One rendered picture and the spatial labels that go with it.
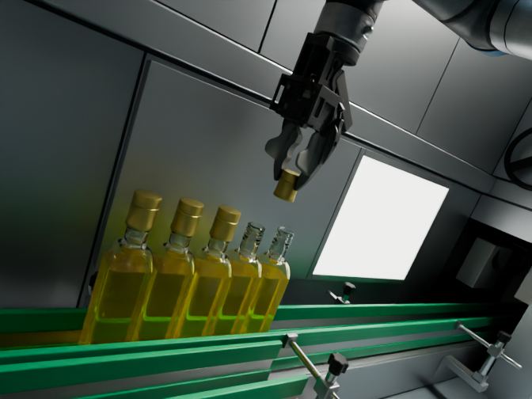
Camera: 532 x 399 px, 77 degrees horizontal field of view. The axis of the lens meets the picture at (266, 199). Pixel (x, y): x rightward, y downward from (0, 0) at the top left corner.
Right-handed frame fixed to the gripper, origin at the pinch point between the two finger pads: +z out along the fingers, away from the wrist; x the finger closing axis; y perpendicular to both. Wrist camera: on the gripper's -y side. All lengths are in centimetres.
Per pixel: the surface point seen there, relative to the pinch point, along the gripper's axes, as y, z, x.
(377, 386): -38, 42, 22
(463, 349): -74, 35, 35
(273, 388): 6.3, 26.5, 14.2
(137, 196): 22.2, 6.9, -5.6
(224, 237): 10.5, 10.2, -0.2
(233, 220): 10.0, 7.5, 0.0
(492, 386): -82, 43, 46
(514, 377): -81, 36, 49
